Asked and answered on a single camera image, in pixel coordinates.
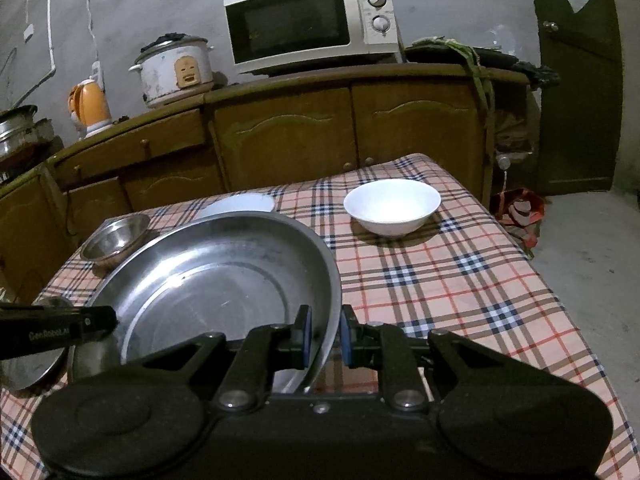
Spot white plate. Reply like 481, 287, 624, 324
192, 192, 276, 221

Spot white power cable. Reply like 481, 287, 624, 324
86, 0, 104, 86

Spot dark green door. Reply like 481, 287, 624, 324
525, 0, 623, 197

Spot red bag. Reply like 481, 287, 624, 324
490, 187, 546, 261

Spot wooden sideboard cabinet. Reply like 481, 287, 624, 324
0, 62, 531, 306

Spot white wall conduit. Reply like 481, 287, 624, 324
0, 0, 57, 111

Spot white bowl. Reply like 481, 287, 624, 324
343, 178, 442, 237

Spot small steel bowl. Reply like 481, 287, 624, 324
80, 213, 151, 268

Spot black tray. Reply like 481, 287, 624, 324
405, 42, 517, 68

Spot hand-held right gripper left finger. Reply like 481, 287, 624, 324
120, 304, 315, 411

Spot small steel plate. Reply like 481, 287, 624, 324
0, 296, 71, 392

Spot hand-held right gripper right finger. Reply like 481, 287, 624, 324
340, 305, 535, 411

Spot white microwave oven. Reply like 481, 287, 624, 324
223, 0, 401, 78

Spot orange electric kettle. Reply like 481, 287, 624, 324
68, 79, 113, 140

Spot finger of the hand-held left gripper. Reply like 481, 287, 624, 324
75, 305, 119, 345

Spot green leafy vegetables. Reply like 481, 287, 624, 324
412, 35, 497, 116

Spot steel pot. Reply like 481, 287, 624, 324
0, 105, 40, 161

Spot white rice cooker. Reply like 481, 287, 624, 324
129, 34, 215, 109

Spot plaid tablecloth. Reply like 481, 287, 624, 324
0, 152, 640, 480

